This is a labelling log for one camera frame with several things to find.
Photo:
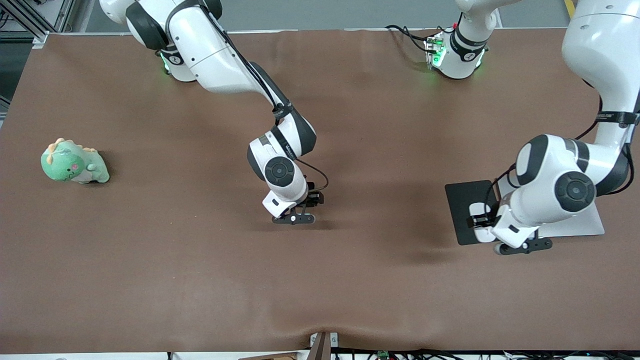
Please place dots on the aluminium frame post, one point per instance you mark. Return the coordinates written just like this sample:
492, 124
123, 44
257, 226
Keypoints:
30, 22

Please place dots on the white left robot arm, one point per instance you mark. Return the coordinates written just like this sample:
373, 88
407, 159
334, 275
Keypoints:
600, 50

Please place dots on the silver laptop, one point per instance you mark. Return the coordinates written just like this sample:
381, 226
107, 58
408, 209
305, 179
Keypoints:
575, 227

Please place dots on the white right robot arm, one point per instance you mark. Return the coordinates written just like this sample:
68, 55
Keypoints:
210, 50

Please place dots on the black mouse pad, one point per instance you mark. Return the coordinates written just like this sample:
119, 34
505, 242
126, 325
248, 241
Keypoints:
457, 210

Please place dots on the green dinosaur plush toy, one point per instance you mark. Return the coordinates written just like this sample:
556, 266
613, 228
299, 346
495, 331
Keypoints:
65, 165

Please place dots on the brown table cover mat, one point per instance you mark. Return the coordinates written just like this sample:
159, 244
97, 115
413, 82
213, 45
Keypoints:
320, 280

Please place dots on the white computer mouse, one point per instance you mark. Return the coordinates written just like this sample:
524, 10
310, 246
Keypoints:
484, 235

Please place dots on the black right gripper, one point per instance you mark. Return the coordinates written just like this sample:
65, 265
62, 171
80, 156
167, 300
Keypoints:
313, 198

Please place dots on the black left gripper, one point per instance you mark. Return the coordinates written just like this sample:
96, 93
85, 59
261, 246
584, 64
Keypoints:
486, 218

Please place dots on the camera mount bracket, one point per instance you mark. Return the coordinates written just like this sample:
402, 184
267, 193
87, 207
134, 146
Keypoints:
320, 347

